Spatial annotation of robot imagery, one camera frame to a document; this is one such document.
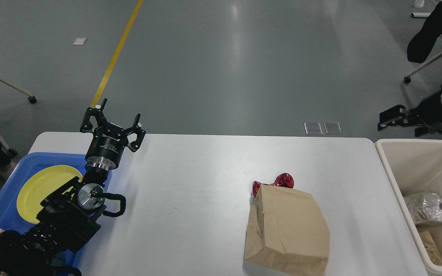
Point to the red foil wrapper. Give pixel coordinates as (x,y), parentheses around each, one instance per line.
(282,180)

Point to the beige plastic bin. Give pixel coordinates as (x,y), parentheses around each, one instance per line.
(414,166)

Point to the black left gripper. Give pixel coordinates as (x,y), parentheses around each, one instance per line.
(107,145)

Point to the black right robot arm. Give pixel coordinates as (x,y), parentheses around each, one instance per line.
(413,119)

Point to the blue plastic tray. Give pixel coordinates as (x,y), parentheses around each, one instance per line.
(26,168)

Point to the brown paper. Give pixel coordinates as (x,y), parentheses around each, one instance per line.
(430,247)

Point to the yellow plastic plate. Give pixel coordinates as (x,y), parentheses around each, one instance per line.
(39,186)

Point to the aluminium foil sheet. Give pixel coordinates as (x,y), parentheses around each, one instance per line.
(424,208)

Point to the brown paper bag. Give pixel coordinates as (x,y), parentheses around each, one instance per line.
(287,232)

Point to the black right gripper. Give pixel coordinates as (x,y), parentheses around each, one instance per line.
(429,111)

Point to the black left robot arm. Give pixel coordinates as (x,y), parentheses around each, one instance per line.
(68,216)

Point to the metal floor plate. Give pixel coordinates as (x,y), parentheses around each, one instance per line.
(325,128)

